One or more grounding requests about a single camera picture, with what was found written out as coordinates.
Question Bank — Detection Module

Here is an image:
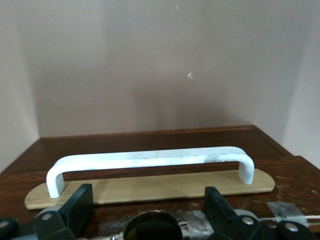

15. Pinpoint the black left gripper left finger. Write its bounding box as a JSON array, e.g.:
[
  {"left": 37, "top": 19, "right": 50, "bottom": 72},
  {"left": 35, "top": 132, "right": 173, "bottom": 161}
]
[{"left": 0, "top": 183, "right": 94, "bottom": 240}]

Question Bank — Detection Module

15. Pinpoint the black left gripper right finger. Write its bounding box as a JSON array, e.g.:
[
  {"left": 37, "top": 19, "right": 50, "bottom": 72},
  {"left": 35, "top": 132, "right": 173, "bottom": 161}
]
[{"left": 204, "top": 186, "right": 318, "bottom": 240}]

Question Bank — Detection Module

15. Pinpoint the light wooden drawer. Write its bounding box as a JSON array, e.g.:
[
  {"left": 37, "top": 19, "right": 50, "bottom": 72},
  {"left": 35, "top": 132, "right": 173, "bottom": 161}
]
[{"left": 0, "top": 155, "right": 320, "bottom": 240}]

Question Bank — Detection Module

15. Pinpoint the white drawer handle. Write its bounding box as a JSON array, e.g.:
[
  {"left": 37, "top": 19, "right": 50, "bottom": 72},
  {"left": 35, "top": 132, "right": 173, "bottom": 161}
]
[{"left": 45, "top": 146, "right": 256, "bottom": 200}]

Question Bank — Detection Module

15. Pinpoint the light wooden handle plate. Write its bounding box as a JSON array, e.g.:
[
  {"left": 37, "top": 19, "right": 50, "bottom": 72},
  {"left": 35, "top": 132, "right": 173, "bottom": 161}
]
[{"left": 24, "top": 168, "right": 276, "bottom": 210}]

